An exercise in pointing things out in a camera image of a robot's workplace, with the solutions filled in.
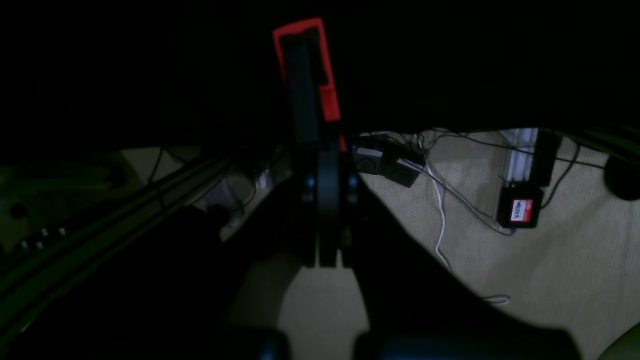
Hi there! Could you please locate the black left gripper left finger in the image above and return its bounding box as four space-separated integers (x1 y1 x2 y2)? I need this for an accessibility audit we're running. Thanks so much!
10 161 316 360

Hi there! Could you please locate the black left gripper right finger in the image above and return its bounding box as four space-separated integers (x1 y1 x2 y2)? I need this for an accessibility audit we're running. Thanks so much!
340 160 581 360

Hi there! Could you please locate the black power adapter brick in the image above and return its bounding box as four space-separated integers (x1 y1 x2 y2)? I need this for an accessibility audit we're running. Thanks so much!
496 182 544 229

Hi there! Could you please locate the black table cloth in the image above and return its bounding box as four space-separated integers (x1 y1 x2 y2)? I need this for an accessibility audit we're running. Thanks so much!
1 0 639 163

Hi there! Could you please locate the orange black clamp right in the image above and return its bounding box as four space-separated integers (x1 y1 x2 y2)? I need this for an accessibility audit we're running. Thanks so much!
272 17 348 153

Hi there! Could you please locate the white cable on floor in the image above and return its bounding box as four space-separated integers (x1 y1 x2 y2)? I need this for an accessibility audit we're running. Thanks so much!
417 135 511 305

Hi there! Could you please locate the aluminium frame rail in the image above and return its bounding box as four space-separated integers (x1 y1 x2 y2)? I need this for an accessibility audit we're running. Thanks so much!
0 155 231 347

